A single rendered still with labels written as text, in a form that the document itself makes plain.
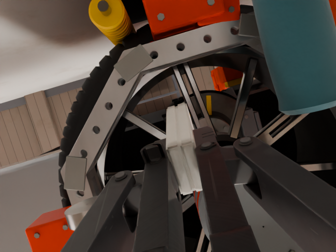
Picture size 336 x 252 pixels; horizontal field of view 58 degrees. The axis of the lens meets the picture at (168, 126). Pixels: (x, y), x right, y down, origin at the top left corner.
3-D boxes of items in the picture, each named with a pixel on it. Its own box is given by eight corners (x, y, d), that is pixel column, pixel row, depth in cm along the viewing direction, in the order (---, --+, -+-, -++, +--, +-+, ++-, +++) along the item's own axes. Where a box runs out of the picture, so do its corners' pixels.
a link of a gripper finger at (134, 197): (179, 204, 15) (121, 219, 15) (176, 156, 19) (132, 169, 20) (170, 178, 14) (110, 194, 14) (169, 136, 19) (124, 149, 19)
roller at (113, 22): (113, 33, 75) (120, 56, 76) (78, -8, 46) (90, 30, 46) (135, 27, 75) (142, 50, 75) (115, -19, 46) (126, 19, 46)
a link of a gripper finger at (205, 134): (199, 170, 14) (264, 153, 14) (191, 129, 19) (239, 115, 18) (207, 196, 14) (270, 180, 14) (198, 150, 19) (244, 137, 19)
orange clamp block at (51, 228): (86, 200, 58) (41, 213, 58) (73, 216, 50) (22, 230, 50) (97, 233, 59) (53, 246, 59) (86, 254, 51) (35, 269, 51)
